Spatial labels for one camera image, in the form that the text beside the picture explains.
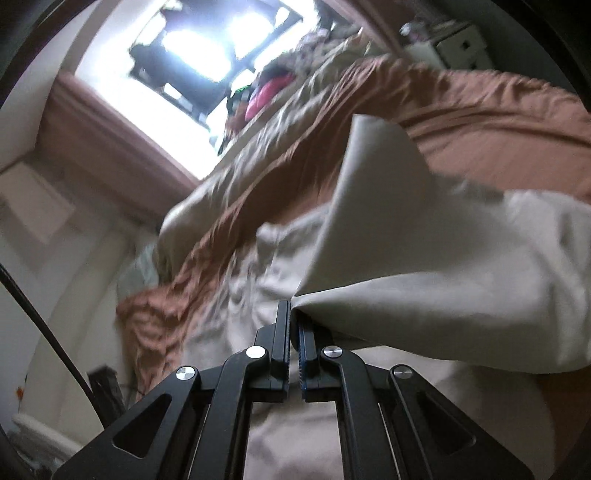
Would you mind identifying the large beige garment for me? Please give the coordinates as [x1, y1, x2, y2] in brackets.
[185, 114, 591, 480]

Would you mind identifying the bright window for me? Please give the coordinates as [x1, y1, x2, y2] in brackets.
[76, 0, 319, 181]

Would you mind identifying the beige quilt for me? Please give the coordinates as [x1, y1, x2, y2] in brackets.
[159, 28, 389, 278]

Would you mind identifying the patterned cloth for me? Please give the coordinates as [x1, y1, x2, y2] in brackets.
[286, 23, 365, 79]

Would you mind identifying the pale green pillow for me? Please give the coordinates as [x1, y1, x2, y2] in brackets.
[117, 244, 162, 301]

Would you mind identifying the brown fleece blanket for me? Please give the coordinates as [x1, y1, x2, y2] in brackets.
[115, 55, 591, 480]

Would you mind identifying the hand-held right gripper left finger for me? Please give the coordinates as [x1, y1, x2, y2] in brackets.
[51, 301, 293, 480]

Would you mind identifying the white cabinet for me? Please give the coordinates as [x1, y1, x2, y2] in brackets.
[411, 23, 485, 70]

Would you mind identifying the white rounded object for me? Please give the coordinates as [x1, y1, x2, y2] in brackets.
[13, 413, 80, 462]

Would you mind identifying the pink cloth item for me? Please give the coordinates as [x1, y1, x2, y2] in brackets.
[245, 76, 288, 121]

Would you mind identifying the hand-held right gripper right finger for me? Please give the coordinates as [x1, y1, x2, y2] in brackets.
[298, 316, 536, 480]

